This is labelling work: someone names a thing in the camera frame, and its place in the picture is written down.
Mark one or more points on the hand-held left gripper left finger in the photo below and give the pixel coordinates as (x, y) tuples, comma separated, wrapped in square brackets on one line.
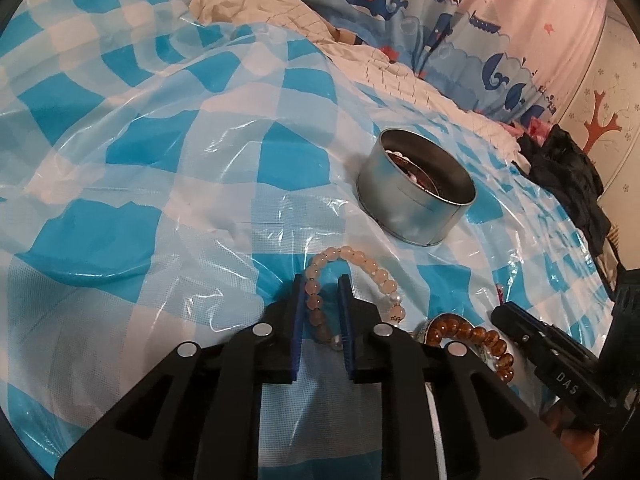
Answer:
[(298, 330)]

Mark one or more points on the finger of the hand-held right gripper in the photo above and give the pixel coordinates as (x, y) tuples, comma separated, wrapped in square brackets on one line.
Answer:
[(550, 360)]

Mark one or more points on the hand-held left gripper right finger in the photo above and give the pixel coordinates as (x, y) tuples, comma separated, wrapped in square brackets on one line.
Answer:
[(345, 330)]

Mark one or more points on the round metal tin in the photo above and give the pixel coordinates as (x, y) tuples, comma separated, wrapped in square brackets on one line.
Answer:
[(400, 210)]

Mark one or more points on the mixed bead jewelry heap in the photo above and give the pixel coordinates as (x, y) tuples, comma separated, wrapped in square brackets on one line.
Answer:
[(405, 162)]

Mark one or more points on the person's right hand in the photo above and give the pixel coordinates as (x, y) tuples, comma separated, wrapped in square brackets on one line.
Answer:
[(575, 435)]

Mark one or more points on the dark clothes pile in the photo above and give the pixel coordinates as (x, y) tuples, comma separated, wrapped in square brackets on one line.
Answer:
[(565, 175)]

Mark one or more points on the wardrobe with tree sticker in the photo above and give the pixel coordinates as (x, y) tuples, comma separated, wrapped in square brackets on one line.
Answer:
[(620, 110)]

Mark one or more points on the pink garment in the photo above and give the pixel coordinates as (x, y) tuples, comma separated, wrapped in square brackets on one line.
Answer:
[(535, 127)]

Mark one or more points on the blue checkered plastic sheet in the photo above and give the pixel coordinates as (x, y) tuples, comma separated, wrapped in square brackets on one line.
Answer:
[(150, 160)]

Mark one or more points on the small brown object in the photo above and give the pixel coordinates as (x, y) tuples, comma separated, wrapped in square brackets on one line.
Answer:
[(347, 36)]

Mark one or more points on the cream quilt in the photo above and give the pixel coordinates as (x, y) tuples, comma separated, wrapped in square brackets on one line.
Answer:
[(280, 5)]

